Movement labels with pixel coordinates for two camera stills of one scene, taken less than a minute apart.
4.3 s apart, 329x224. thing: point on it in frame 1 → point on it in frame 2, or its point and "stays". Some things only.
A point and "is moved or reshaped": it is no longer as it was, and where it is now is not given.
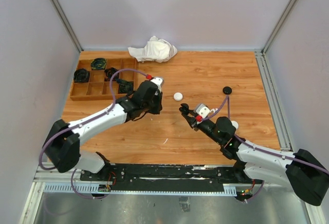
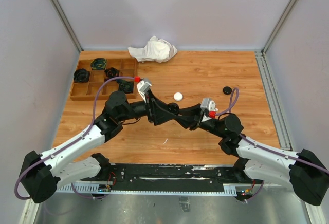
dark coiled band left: (81, 75) stays
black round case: (184, 109) is moved or reshaped
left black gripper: (157, 110) → (156, 110)
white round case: (178, 96) stays
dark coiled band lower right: (125, 86) stays
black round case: (227, 90) stays
